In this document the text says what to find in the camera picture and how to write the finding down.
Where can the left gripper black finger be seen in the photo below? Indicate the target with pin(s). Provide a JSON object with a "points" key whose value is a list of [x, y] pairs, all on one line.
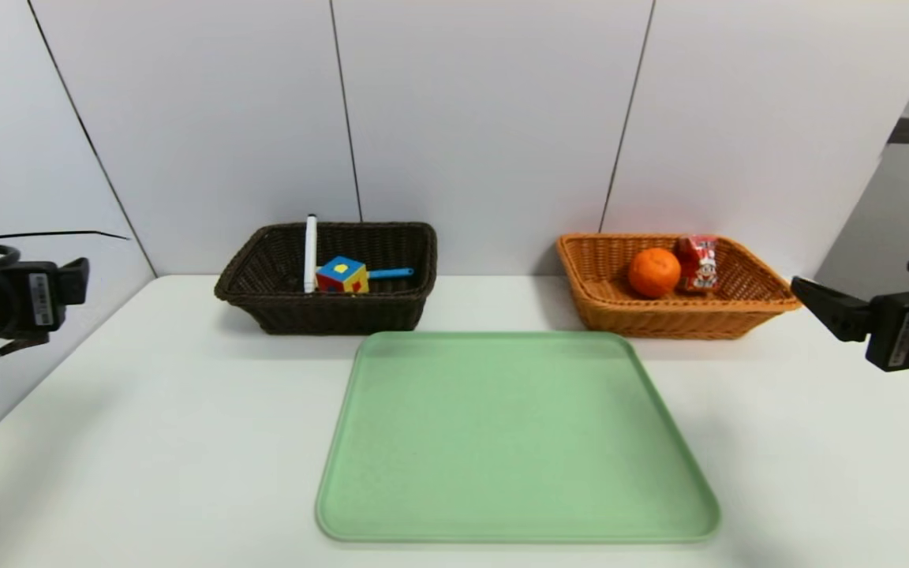
{"points": [[74, 280]]}

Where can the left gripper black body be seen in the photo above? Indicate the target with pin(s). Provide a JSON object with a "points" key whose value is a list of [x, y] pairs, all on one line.
{"points": [[42, 300]]}

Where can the red milk carton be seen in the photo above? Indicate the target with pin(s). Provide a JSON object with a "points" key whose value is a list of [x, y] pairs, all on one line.
{"points": [[697, 264]]}

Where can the orange fruit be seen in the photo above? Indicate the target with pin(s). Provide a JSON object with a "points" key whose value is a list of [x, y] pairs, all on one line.
{"points": [[654, 272]]}

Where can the white marker pen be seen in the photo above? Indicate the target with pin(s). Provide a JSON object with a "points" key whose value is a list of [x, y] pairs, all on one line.
{"points": [[310, 252]]}

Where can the colourful puzzle cube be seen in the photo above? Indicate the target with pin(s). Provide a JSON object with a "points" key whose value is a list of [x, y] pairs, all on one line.
{"points": [[342, 276]]}

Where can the orange wicker basket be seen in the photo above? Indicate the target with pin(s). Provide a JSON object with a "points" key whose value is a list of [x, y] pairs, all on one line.
{"points": [[660, 315]]}

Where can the dark brown wicker basket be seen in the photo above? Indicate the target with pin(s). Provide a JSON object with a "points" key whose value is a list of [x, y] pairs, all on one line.
{"points": [[360, 315]]}

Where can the thin black zip tie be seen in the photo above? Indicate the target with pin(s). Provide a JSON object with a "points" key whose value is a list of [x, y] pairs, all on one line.
{"points": [[60, 233]]}

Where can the light green plastic tray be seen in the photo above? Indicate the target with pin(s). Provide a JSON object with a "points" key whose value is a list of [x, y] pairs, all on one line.
{"points": [[518, 442]]}

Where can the dark grey wall fixture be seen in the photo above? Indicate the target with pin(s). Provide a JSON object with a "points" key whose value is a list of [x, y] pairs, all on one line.
{"points": [[904, 130]]}

